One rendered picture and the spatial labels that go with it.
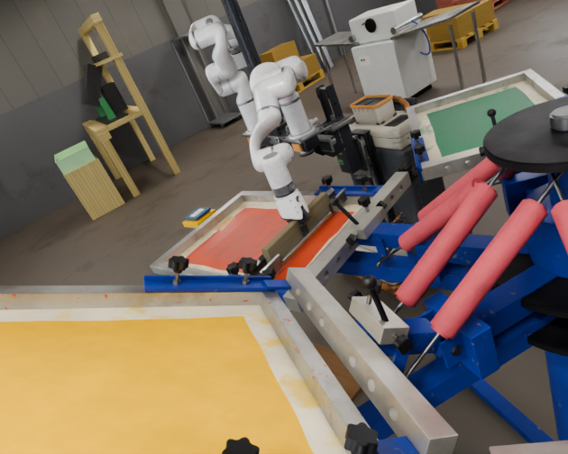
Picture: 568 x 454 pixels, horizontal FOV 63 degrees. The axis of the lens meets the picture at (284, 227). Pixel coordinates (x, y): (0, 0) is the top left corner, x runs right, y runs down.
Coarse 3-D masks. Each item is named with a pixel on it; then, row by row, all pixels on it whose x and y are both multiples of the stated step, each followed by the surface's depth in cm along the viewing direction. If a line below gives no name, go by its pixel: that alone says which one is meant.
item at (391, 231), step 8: (384, 224) 138; (392, 224) 136; (400, 224) 134; (408, 224) 133; (376, 232) 135; (384, 232) 134; (392, 232) 132; (400, 232) 131; (360, 240) 141; (368, 240) 139; (384, 240) 134; (392, 240) 132; (392, 248) 134
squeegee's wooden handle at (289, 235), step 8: (320, 200) 165; (328, 200) 168; (312, 208) 162; (320, 208) 165; (328, 208) 169; (312, 216) 162; (320, 216) 165; (288, 224) 157; (296, 224) 156; (312, 224) 162; (280, 232) 153; (288, 232) 154; (296, 232) 157; (272, 240) 151; (280, 240) 151; (288, 240) 154; (296, 240) 157; (264, 248) 149; (272, 248) 149; (280, 248) 152; (288, 248) 154; (264, 256) 150; (272, 256) 149; (280, 256) 152
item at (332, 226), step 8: (248, 208) 209; (256, 208) 205; (240, 216) 204; (248, 216) 201; (336, 216) 171; (344, 216) 169; (232, 224) 200; (328, 224) 168; (336, 224) 166; (216, 232) 199; (224, 232) 196; (320, 232) 165; (328, 232) 163; (336, 232) 161; (312, 240) 163; (320, 240) 161; (328, 240) 159
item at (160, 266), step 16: (240, 192) 220; (256, 192) 212; (272, 192) 205; (304, 192) 192; (224, 208) 209; (208, 224) 203; (192, 240) 197; (160, 272) 184; (192, 272) 168; (208, 272) 164
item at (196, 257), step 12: (216, 240) 193; (192, 252) 191; (204, 252) 187; (300, 252) 159; (312, 252) 156; (204, 264) 178; (216, 264) 174; (288, 264) 155; (300, 264) 153; (276, 276) 152
